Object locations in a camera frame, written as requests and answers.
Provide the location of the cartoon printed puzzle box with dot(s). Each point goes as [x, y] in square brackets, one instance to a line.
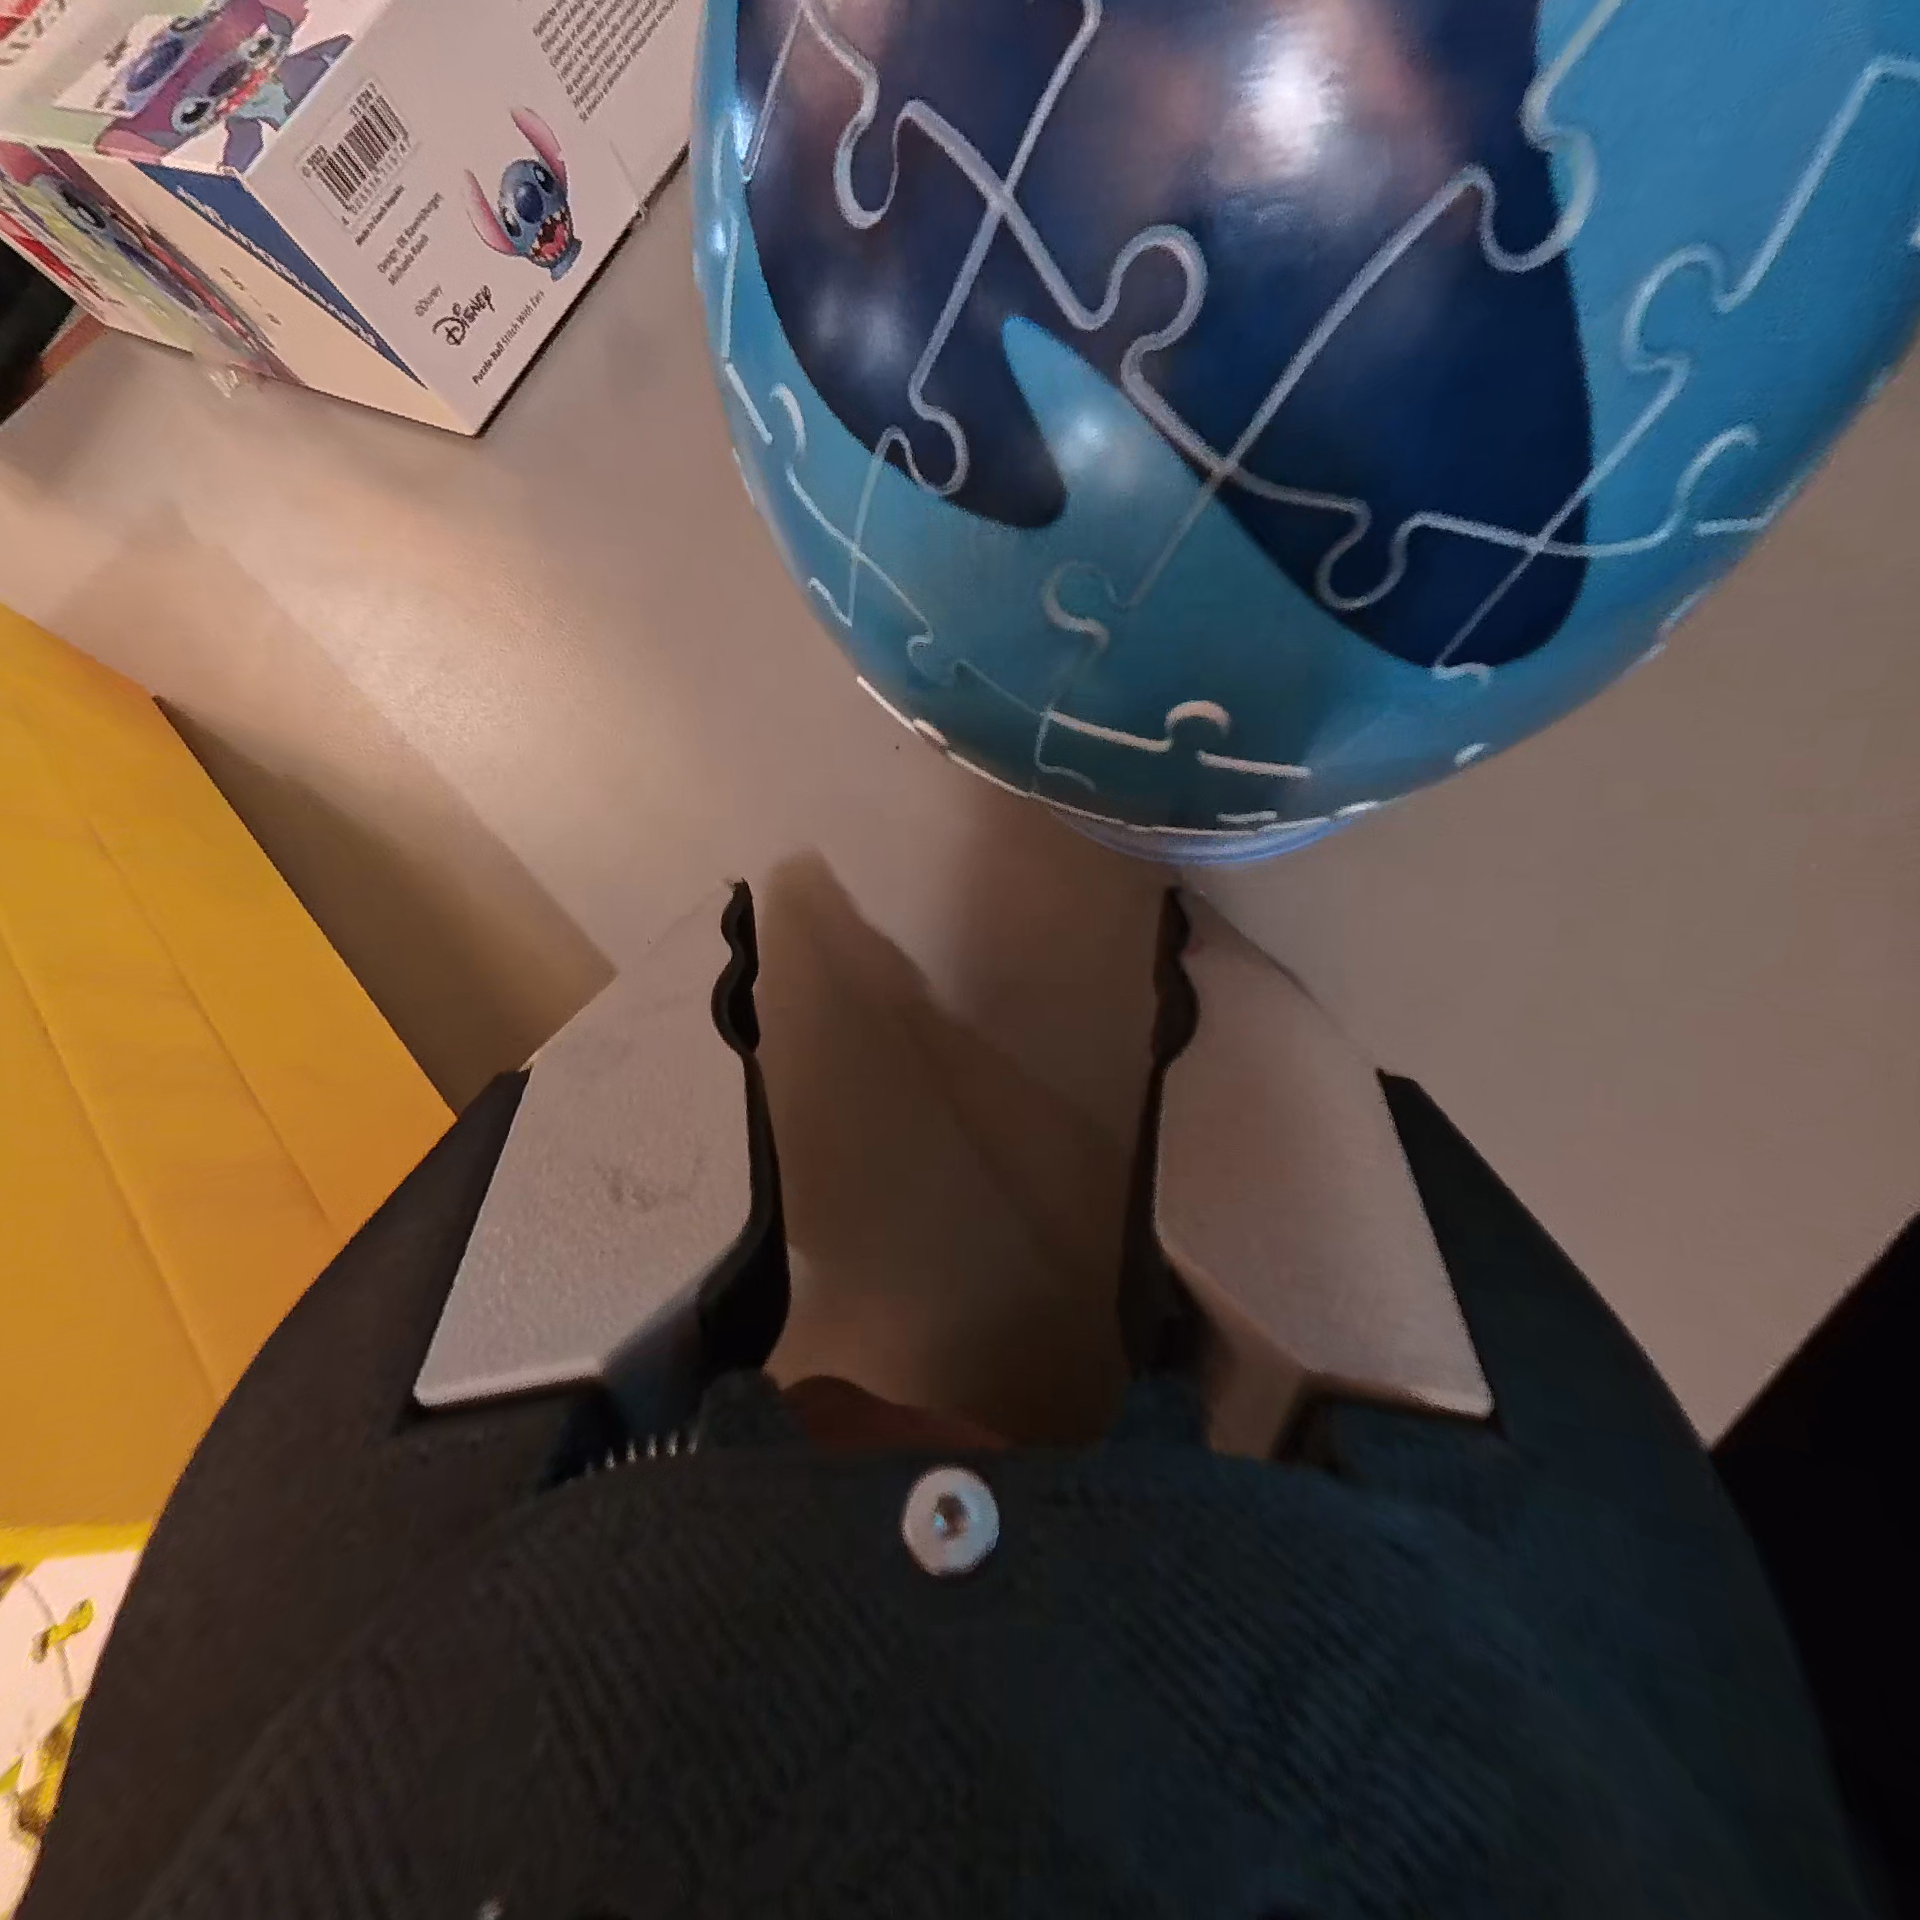
[452, 182]

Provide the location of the yellow cardboard box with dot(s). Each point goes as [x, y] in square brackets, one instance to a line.
[150, 1051]

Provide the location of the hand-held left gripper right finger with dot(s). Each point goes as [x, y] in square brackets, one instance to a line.
[1306, 1201]

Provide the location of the white printed sheet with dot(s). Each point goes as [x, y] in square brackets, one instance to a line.
[61, 1680]

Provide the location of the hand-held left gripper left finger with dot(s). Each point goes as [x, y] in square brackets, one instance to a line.
[599, 1185]

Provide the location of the blue puzzle ball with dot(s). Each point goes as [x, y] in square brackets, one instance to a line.
[1276, 375]

